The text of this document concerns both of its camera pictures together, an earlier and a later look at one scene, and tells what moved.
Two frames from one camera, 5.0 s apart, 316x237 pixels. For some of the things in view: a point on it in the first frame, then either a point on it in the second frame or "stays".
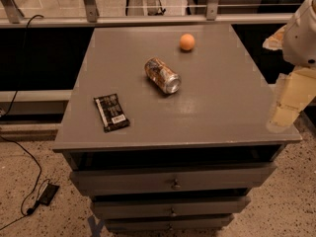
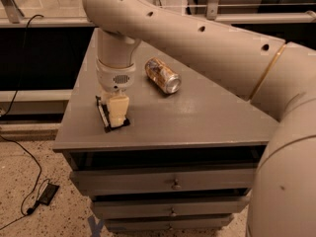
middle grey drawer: x=169 y=208 stays
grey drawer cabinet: x=167 y=127 stays
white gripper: x=301 y=41 -> x=115 y=78
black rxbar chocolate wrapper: x=112 y=113 stays
